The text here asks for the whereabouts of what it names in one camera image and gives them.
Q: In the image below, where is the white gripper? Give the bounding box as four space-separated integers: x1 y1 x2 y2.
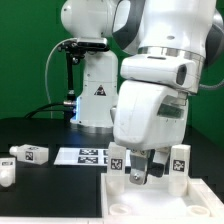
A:
113 80 188 184

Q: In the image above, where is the white square table top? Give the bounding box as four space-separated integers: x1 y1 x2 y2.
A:
101 173 224 224

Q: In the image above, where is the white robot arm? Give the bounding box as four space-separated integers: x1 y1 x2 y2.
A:
61 0 224 185

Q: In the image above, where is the white marker sheet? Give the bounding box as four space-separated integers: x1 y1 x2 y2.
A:
53 145 133 167

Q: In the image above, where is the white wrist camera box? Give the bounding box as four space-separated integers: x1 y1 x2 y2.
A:
120 54 199 94

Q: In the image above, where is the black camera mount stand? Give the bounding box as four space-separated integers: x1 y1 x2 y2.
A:
57 37 109 118

